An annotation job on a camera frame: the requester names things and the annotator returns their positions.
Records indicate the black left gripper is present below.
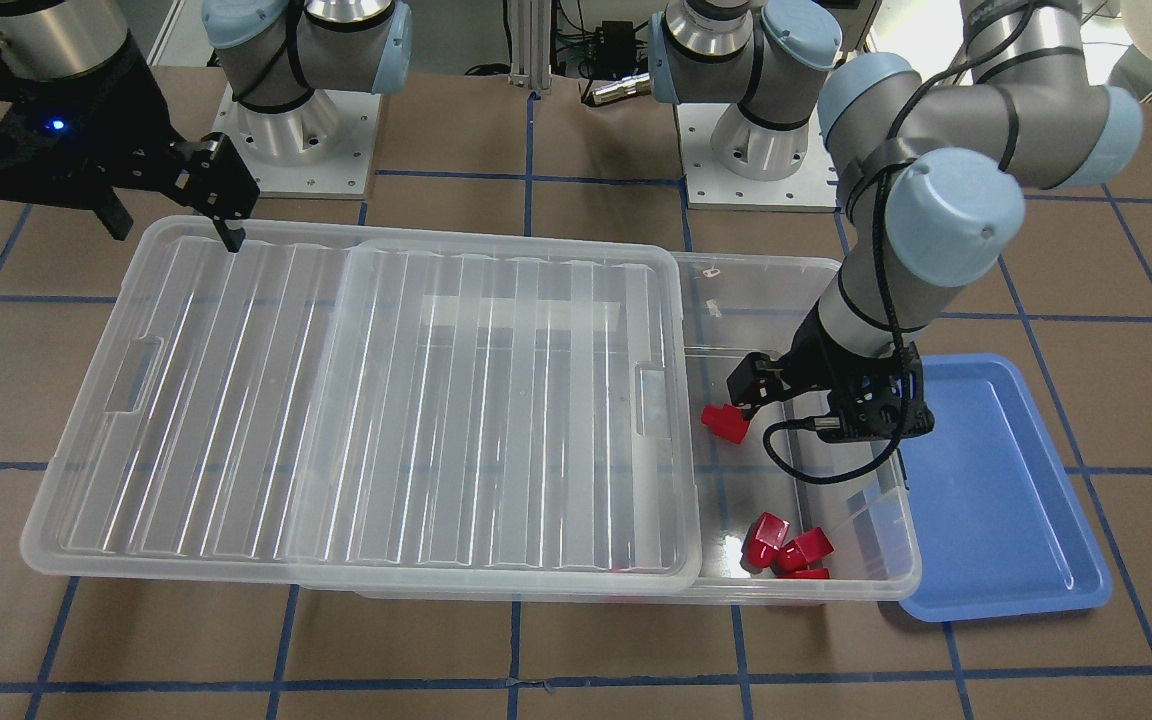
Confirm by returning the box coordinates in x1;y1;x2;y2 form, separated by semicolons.
726;306;892;420

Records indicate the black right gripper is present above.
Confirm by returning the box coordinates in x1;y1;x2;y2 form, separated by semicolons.
0;44;260;252

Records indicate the red block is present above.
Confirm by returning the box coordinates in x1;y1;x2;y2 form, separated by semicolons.
700;404;750;445
773;526;835;577
741;511;790;574

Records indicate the clear plastic box lid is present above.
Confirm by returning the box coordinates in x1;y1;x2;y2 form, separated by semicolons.
20;217;702;601

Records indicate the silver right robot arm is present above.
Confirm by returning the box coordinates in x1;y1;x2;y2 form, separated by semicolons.
0;1;412;252

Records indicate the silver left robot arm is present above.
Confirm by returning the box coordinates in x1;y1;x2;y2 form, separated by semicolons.
647;1;1143;437

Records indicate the clear plastic storage box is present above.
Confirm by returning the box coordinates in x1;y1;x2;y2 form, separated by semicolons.
296;252;923;605

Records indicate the blue plastic tray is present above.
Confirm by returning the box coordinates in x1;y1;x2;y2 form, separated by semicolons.
899;354;1112;623

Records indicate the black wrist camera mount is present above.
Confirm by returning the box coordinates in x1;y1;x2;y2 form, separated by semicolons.
818;346;934;444

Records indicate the black camera cable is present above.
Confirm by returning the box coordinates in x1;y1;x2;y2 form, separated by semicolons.
761;60;1026;487

